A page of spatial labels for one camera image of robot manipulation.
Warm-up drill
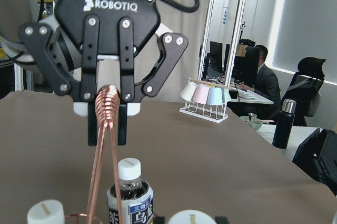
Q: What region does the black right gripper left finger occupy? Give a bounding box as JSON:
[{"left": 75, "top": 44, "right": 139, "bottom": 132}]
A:
[{"left": 18, "top": 15, "right": 100, "bottom": 146}]

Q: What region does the tea bottle white cap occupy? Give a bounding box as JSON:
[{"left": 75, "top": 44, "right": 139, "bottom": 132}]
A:
[{"left": 106, "top": 157, "right": 154, "bottom": 224}]

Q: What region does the black thermos bottle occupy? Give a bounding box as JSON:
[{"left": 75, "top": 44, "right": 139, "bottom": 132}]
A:
[{"left": 272, "top": 99, "right": 296, "bottom": 149}]

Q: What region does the pink cup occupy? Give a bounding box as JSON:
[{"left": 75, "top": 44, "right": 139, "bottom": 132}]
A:
[{"left": 192, "top": 84, "right": 210, "bottom": 104}]

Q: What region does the white cup rack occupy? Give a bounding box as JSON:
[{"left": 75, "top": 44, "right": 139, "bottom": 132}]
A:
[{"left": 179, "top": 77, "right": 231, "bottom": 123}]

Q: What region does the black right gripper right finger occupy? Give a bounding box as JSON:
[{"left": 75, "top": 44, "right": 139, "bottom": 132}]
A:
[{"left": 117, "top": 17, "right": 189, "bottom": 145}]

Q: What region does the black office chair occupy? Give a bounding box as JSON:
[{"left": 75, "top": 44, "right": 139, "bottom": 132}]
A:
[{"left": 281, "top": 57, "right": 326, "bottom": 126}]

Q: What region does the white cup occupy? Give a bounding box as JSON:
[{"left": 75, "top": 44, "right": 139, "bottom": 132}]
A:
[{"left": 180, "top": 81, "right": 197, "bottom": 102}]

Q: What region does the blue cup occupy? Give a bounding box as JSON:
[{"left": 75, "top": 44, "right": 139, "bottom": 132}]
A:
[{"left": 207, "top": 87, "right": 224, "bottom": 105}]

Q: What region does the seated person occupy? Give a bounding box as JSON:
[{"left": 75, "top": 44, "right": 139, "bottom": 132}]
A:
[{"left": 237, "top": 45, "right": 281, "bottom": 121}]

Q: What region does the copper wire bottle basket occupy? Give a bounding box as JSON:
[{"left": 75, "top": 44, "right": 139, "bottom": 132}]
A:
[{"left": 65, "top": 85, "right": 120, "bottom": 223}]

